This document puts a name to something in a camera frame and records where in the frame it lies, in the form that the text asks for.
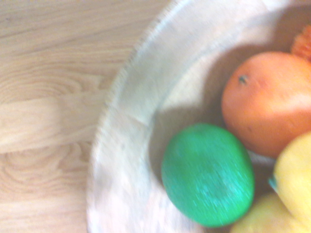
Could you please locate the long yellow lemon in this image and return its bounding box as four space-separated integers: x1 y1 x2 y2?
229 192 311 233

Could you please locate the red apple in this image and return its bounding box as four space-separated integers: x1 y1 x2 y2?
290 24 311 62

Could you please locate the round yellow lemon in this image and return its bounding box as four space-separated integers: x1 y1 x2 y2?
268 131 311 225

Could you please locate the wooden fruit bowl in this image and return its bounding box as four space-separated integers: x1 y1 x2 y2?
85 0 311 233

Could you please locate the green lemon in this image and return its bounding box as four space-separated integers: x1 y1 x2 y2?
160 122 255 228

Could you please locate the orange fruit with stem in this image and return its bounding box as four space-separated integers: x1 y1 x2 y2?
221 51 311 159

